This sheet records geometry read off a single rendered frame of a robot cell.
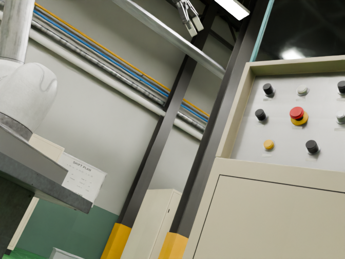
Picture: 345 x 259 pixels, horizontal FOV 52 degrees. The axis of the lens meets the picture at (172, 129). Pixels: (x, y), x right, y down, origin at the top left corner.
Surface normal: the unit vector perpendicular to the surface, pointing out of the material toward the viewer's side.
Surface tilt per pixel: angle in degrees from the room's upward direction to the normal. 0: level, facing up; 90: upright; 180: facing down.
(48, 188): 90
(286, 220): 90
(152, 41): 90
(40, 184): 90
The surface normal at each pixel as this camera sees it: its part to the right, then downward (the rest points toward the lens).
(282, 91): -0.52, -0.50
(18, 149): 0.83, 0.10
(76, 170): 0.50, -0.16
